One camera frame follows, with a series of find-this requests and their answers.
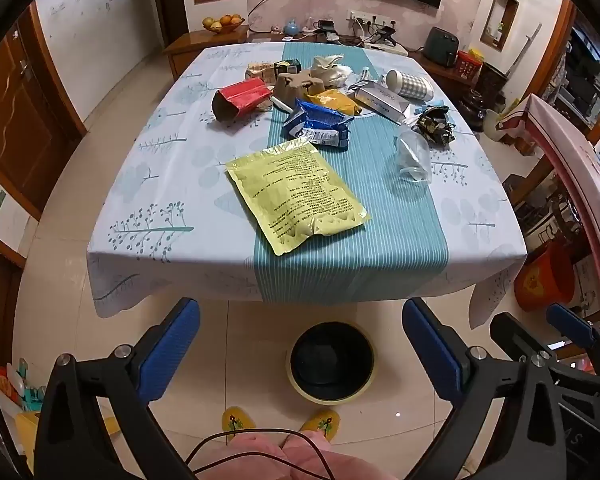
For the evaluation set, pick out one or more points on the black gold patterned wrapper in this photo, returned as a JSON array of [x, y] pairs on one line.
[[435, 125]]

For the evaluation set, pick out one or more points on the blue snack packet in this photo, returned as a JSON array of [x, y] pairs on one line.
[[320, 127]]

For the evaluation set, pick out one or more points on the yellow slipper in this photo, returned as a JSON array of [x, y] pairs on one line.
[[322, 425], [237, 422]]

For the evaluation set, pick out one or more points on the pink fleece pants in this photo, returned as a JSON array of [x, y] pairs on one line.
[[260, 460]]

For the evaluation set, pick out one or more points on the dark air fryer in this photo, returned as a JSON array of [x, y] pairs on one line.
[[441, 47]]

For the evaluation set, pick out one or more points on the red paper packet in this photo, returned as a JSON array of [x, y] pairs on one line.
[[242, 95]]

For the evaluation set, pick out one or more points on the green black small box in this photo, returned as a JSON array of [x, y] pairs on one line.
[[287, 66]]

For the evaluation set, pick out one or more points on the cardboard egg carton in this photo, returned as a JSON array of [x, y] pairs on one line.
[[295, 85]]

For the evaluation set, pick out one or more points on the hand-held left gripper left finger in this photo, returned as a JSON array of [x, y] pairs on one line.
[[172, 345]]

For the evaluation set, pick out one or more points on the wooden wall niches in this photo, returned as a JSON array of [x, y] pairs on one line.
[[500, 17]]

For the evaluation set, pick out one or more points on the black yellow-rimmed trash bin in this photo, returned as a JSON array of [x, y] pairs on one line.
[[330, 360]]

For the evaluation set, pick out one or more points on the white green wrapper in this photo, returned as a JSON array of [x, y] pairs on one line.
[[366, 79]]

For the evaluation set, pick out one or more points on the tan small packet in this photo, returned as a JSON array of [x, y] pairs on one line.
[[260, 71]]

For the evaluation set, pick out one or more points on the pink red furniture edge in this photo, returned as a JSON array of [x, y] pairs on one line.
[[570, 160]]

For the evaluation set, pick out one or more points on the white plastic bag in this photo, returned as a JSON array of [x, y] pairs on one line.
[[330, 67]]

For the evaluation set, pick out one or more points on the blue teapot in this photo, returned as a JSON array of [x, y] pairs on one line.
[[291, 29]]

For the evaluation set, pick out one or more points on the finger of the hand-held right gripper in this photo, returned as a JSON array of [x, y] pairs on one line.
[[570, 320], [510, 332]]

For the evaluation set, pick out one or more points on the table with patterned cloth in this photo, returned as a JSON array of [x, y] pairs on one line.
[[155, 185]]

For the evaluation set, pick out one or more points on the wall power outlets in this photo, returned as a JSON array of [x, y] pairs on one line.
[[372, 17]]

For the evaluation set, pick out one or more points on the white silver candy packet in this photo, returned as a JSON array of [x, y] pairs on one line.
[[380, 102]]

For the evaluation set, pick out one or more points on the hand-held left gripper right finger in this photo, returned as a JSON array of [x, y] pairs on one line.
[[432, 347]]

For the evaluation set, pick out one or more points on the checkered paper cup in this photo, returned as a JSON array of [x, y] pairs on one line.
[[410, 85]]

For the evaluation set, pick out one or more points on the colourful packets pile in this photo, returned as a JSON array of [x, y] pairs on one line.
[[15, 395]]

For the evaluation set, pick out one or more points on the yellow printed pouch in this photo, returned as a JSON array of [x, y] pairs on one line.
[[290, 195]]

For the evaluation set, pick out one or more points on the brown wooden door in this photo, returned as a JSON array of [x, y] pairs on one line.
[[15, 120]]

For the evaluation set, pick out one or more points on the clear plastic cup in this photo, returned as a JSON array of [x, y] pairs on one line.
[[414, 155]]

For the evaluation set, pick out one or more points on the orange plastic bucket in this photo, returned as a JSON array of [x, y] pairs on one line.
[[540, 280]]

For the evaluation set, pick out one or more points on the white flat box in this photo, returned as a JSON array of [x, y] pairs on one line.
[[387, 50]]

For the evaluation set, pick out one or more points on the orange yellow bag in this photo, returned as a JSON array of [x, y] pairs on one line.
[[335, 100]]

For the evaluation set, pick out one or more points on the fruit bowl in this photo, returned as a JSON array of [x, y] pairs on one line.
[[225, 24]]

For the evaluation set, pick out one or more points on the small white tube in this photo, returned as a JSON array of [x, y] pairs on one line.
[[282, 104]]

